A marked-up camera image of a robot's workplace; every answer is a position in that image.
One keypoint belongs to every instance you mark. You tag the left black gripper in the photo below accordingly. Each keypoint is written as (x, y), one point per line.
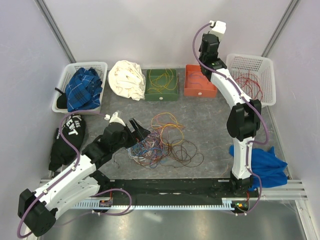
(139, 134)

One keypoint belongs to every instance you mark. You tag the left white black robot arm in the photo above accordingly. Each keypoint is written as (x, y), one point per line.
(39, 210)

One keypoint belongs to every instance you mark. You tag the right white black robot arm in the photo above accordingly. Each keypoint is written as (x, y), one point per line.
(244, 117)

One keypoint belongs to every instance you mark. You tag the green drawer box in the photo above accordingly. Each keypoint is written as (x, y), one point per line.
(161, 85)

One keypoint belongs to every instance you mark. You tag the cream white cloth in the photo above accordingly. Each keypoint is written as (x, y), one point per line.
(127, 80)

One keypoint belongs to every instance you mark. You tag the black printed t-shirt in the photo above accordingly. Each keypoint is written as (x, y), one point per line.
(73, 130)

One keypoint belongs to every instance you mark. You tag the blue plaid cloth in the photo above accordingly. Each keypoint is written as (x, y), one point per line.
(83, 90)

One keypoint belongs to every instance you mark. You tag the orange drawer box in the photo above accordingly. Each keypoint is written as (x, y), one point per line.
(196, 84)

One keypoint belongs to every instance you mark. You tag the black cloth in basket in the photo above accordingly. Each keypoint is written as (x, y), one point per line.
(61, 102)

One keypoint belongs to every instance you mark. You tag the right white plastic basket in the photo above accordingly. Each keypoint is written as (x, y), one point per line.
(254, 75)

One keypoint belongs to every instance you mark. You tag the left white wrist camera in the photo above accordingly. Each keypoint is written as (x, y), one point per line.
(114, 118)

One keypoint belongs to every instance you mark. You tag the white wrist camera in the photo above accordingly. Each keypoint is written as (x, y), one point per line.
(114, 118)
(218, 28)

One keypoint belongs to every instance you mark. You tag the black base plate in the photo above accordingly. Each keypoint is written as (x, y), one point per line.
(209, 187)

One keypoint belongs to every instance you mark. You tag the light blue cable duct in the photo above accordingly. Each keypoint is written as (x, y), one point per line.
(100, 205)

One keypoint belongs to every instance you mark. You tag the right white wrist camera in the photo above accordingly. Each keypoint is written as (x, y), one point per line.
(218, 28)

